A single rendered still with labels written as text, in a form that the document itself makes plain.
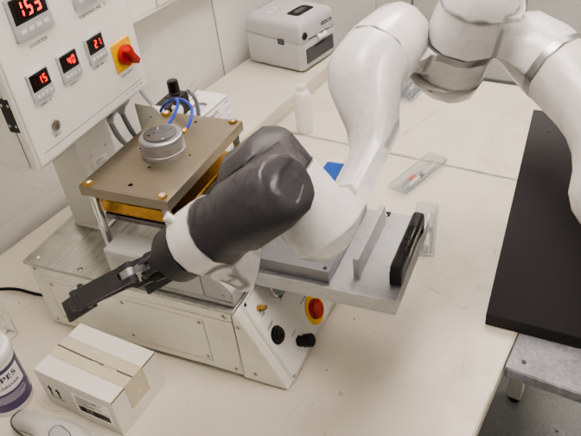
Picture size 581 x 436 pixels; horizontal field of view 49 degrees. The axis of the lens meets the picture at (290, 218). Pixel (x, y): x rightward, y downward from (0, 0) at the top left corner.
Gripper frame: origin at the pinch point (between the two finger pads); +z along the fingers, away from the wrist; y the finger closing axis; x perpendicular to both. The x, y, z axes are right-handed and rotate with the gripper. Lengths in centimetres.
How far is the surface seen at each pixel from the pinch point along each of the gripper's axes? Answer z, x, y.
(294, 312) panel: 2.0, 13.7, -35.4
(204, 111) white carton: 39, -47, -75
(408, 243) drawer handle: -25.6, 11.0, -37.2
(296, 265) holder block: -11.6, 6.6, -26.0
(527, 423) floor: 17, 73, -123
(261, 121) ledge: 33, -39, -89
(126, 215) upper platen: 11.6, -14.4, -16.4
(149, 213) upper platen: 6.0, -12.4, -16.8
